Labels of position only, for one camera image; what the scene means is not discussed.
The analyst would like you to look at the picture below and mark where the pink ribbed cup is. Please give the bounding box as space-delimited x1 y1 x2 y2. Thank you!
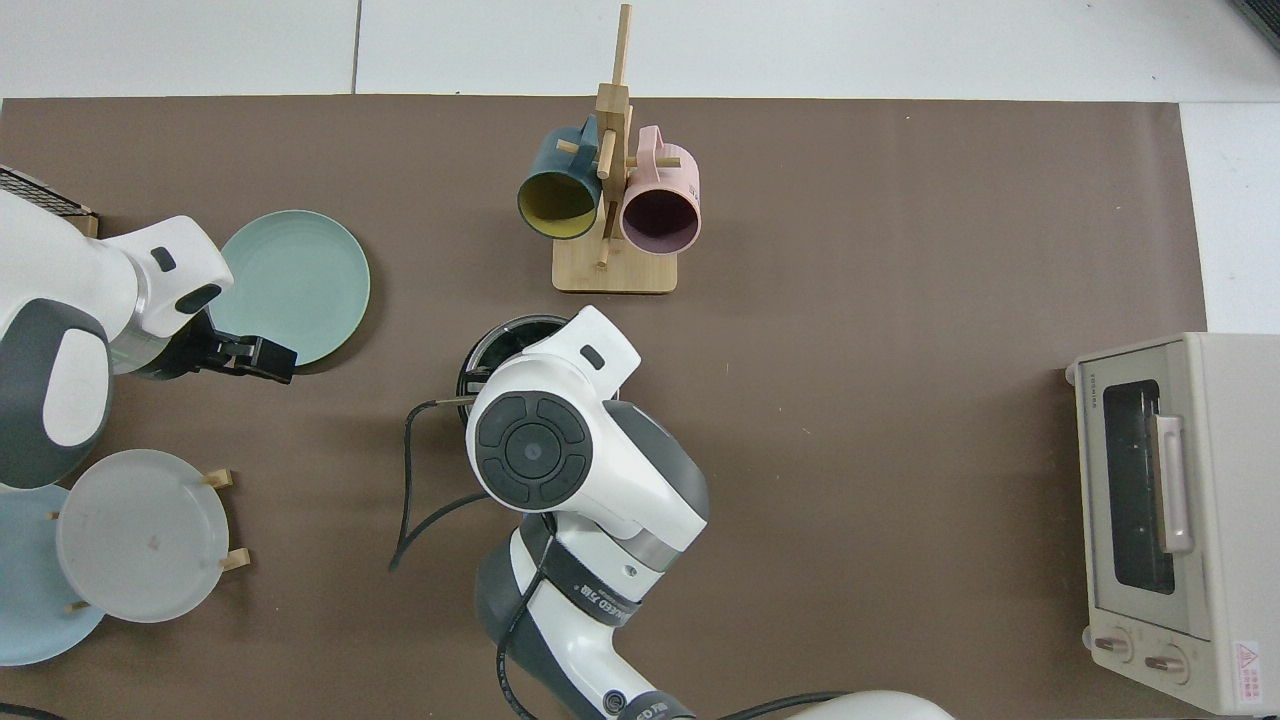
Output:
619 125 702 256

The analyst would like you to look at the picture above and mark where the brown table cloth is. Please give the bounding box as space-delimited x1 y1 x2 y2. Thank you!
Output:
0 95 1209 720

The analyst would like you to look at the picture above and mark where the black pot with blue handle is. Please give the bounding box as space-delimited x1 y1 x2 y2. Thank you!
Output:
456 313 576 403

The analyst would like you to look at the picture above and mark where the pale toaster oven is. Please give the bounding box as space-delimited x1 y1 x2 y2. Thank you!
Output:
1065 332 1280 717

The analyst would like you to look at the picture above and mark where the teal round plate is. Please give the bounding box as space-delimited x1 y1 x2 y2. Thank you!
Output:
205 209 372 367

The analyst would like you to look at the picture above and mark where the dark device corner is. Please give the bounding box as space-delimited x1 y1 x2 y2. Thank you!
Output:
1232 0 1280 53

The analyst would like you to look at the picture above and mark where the pale grey plate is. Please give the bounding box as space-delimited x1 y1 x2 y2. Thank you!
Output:
55 448 231 624

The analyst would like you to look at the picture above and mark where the dark teal cup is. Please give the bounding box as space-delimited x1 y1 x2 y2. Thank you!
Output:
516 113 604 241

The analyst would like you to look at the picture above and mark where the wooden cup stand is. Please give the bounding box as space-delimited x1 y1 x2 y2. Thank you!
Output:
551 3 681 296

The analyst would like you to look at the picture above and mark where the wooden plate rack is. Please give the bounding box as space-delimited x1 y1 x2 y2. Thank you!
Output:
48 466 252 614

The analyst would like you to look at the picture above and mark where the light blue plate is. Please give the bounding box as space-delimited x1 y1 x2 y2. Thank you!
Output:
0 483 107 667

